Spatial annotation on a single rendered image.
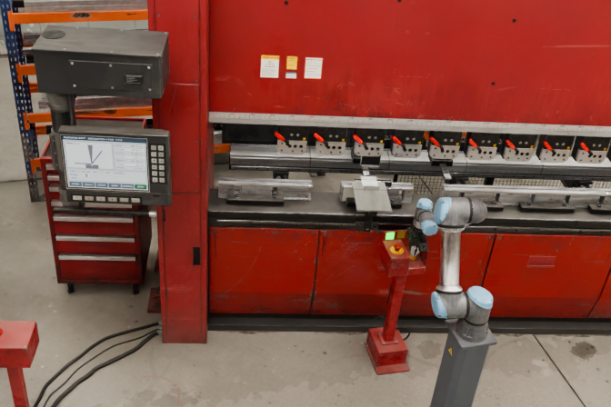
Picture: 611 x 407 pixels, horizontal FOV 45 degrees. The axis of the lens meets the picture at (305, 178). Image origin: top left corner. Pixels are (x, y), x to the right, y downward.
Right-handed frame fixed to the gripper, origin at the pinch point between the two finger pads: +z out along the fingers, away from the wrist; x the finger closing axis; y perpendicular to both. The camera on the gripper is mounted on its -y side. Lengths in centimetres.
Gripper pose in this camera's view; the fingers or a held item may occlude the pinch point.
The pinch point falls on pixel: (414, 255)
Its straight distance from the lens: 394.8
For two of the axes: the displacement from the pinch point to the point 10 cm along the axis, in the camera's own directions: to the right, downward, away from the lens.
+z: -0.9, 7.9, 6.1
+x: -9.7, 0.6, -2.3
